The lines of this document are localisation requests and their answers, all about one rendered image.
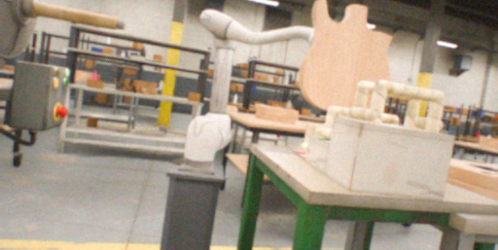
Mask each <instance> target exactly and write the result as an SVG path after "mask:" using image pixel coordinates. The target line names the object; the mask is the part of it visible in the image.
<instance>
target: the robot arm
mask: <svg viewBox="0 0 498 250"><path fill-rule="evenodd" d="M200 24H202V25H203V26H204V28H206V29H207V30H208V31H210V32H211V34H213V37H214V48H215V49H216V53H215V61H214V75H213V82H212V89H211V103H210V110H209V113H207V114H206V115H205V116H204V117H202V116H200V117H195V118H194V119H193V120H192V122H191V124H190V126H189V127H188V130H187V138H186V144H185V154H184V157H183V158H182V159H179V160H173V164H176V165H179V166H180V167H178V171H189V172H195V173H201V174H211V175H214V174H215V171H214V166H215V164H213V161H214V154H215V153H216V151H218V150H221V149H222V148H223V147H225V146H226V145H228V144H229V142H230V140H231V119H230V117H229V115H227V109H228V102H229V88H230V81H231V61H232V54H233V52H234V51H235V49H236V47H237V45H238V42H241V43H243V44H246V45H267V44H270V43H274V42H277V41H284V40H287V39H290V38H304V39H305V40H306V42H308V44H309V46H310V47H311V45H312V43H313V35H314V29H313V28H307V27H303V26H296V27H286V28H282V29H278V30H274V31H266V32H262V33H255V32H252V31H249V30H247V29H246V28H245V27H243V26H242V25H241V24H238V22H237V21H235V20H233V19H232V18H229V16H227V15H225V14H222V13H219V12H218V11H211V10H208V11H204V12H203V13H202V14H201V15H200Z"/></svg>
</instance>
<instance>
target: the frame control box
mask: <svg viewBox="0 0 498 250"><path fill-rule="evenodd" d="M56 67H58V66H49V65H44V64H39V63H28V62H22V61H16V64H15V71H14V84H13V91H12V98H11V105H10V118H9V124H8V127H10V128H16V129H28V131H29V132H28V134H30V141H26V140H24V139H21V138H19V137H18V136H16V135H14V134H13V133H11V132H9V131H7V129H4V128H3V127H1V126H0V133H1V134H3V135H5V136H7V137H8V138H10V139H12V140H14V141H15V142H17V143H19V144H21V145H23V146H32V145H34V144H35V143H36V133H37V132H38V131H45V130H47V129H51V128H53V127H55V126H59V125H62V123H64V119H62V118H61V117H60V116H59V115H57V114H56V109H61V107H62V106H65V103H66V97H67V88H66V87H65V81H66V79H69V75H68V76H67V77H66V76H65V70H66V69H67V68H63V67H58V69H59V74H58V76H55V75H54V70H55V68H56ZM55 79H58V86H57V88H55V87H54V80H55Z"/></svg>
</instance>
